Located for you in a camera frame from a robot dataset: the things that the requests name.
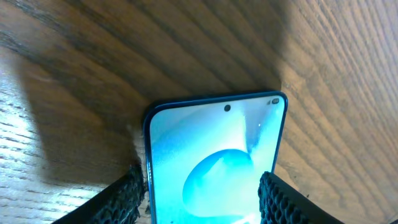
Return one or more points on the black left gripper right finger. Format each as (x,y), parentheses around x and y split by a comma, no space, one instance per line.
(279,203)

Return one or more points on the blue Samsung Galaxy smartphone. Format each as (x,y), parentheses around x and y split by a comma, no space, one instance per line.
(205,157)

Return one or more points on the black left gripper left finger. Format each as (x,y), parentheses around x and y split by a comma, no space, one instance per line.
(118,203)

